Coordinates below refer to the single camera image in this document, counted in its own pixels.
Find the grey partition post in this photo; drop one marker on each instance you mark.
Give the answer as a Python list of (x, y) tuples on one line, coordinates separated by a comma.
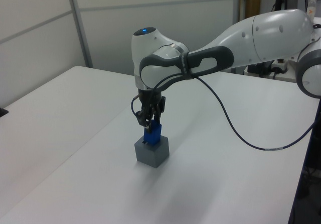
[(80, 25), (238, 0)]

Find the black clamp base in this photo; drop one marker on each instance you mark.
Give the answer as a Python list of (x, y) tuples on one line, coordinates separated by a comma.
[(3, 112)]

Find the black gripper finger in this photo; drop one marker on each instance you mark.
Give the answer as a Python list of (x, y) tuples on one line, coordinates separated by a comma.
[(146, 119), (157, 117)]

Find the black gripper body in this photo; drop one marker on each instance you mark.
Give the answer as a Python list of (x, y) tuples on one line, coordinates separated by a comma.
[(158, 99)]

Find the grey hollow cuboid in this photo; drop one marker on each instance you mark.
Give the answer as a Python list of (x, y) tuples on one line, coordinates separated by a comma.
[(150, 156)]

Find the blue block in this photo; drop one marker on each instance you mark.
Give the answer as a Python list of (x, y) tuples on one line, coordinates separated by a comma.
[(153, 134)]

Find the brown cardboard box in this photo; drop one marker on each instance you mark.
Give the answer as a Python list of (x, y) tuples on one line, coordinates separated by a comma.
[(253, 5)]

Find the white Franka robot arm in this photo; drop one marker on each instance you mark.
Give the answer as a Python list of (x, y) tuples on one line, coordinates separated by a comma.
[(263, 40)]

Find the clear plastic bottle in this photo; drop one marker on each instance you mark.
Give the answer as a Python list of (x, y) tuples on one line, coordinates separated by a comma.
[(312, 6)]

